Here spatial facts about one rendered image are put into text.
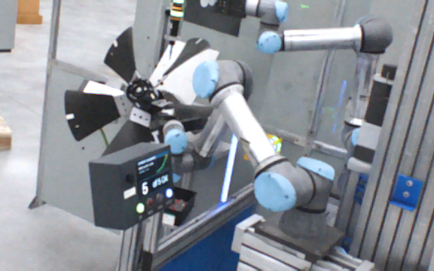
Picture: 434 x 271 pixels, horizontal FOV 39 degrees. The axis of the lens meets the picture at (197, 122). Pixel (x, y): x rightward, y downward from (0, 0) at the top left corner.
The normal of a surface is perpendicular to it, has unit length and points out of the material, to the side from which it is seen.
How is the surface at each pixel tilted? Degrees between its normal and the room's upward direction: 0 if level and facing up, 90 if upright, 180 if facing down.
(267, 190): 95
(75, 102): 78
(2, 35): 90
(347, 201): 90
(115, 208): 90
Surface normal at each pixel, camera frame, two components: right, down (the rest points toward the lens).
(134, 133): 0.44, -0.32
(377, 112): -0.55, 0.16
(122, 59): -0.77, -0.02
